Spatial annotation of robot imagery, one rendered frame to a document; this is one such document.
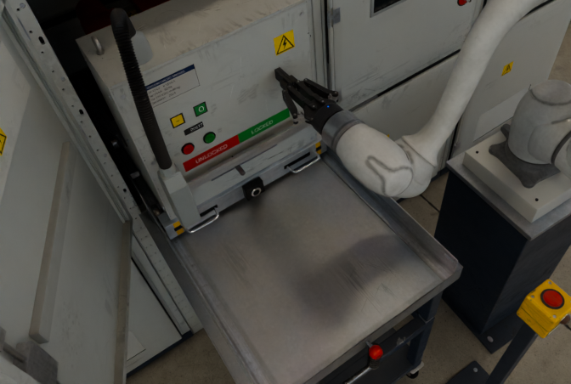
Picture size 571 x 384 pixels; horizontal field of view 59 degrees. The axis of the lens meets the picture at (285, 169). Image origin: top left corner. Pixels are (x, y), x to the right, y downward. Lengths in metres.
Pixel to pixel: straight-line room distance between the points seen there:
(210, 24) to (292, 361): 0.79
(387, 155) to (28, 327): 0.71
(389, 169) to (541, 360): 1.43
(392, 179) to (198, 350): 1.44
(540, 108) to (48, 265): 1.21
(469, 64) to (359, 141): 0.26
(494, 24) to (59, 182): 0.92
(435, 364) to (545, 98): 1.15
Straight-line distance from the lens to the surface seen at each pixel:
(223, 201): 1.43
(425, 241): 1.37
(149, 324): 2.00
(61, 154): 1.22
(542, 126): 1.48
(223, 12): 1.21
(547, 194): 1.61
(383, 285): 1.32
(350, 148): 1.02
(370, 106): 1.82
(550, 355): 2.29
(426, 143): 1.14
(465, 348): 2.21
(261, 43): 1.19
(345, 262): 1.35
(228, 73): 1.19
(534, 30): 2.42
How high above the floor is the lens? 2.02
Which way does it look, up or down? 49 degrees down
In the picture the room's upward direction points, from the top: 9 degrees counter-clockwise
